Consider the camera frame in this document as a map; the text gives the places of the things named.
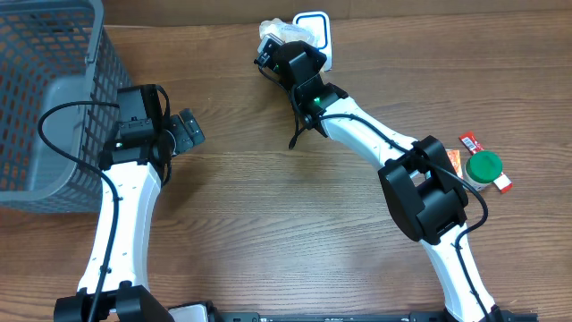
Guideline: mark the white snack wrapper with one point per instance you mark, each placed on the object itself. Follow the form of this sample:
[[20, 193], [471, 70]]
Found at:
[[287, 32]]

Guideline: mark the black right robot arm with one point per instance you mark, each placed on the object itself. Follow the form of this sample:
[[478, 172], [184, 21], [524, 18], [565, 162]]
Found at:
[[425, 197]]

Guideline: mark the white barcode scanner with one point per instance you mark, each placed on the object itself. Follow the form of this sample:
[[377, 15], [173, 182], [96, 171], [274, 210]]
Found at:
[[318, 24]]

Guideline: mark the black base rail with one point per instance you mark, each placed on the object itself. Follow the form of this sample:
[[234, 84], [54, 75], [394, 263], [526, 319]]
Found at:
[[206, 311]]

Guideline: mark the red snack bar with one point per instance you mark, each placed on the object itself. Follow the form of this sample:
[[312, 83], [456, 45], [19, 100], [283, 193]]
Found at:
[[468, 139]]

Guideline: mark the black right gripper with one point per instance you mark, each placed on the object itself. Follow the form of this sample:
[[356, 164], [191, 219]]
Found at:
[[277, 54]]

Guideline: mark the orange white snack packet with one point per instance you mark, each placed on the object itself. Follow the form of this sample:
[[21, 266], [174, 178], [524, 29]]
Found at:
[[455, 159]]

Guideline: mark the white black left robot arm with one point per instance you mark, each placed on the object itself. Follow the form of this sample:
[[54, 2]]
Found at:
[[134, 164]]

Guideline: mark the green lid jar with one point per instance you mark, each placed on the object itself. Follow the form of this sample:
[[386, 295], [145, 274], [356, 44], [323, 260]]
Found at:
[[482, 169]]

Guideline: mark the grey plastic mesh basket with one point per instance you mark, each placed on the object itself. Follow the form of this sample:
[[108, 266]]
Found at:
[[59, 75]]

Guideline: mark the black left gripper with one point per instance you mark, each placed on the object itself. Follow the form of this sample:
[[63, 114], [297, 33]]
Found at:
[[189, 130]]

